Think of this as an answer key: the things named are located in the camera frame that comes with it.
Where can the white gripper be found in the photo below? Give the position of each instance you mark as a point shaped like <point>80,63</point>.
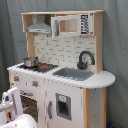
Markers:
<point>11,101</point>

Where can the white toy oven door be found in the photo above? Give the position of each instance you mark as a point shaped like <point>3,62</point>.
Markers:
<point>31,101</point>

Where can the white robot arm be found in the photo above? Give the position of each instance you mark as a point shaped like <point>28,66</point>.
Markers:
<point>22,121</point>

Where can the wooden toy kitchen unit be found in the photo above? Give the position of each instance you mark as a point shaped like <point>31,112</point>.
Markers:
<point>64,52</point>

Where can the left red oven knob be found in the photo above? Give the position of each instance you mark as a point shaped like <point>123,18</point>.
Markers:
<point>16,78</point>

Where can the red oven knob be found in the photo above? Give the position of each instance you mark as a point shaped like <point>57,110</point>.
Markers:
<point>35,83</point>
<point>16,78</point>

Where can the right red oven knob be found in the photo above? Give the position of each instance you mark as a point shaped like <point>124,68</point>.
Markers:
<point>35,83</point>

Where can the silver toy cooking pot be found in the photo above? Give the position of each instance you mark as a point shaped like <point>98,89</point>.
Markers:
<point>31,61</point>

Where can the black toy stovetop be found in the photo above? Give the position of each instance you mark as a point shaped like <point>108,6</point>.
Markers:
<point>41,67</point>

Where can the white cabinet door with dispenser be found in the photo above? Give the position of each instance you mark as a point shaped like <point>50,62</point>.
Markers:
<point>64,107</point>

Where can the grey toy sink basin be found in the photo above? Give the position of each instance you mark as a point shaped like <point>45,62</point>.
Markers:
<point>73,74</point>

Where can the grey toy range hood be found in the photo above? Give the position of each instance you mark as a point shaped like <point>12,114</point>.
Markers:
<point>39,26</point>

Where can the black toy faucet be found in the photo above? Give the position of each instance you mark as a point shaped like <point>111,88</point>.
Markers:
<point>82,63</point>

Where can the white toy microwave door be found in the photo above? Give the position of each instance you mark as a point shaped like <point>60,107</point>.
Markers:
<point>71,25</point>

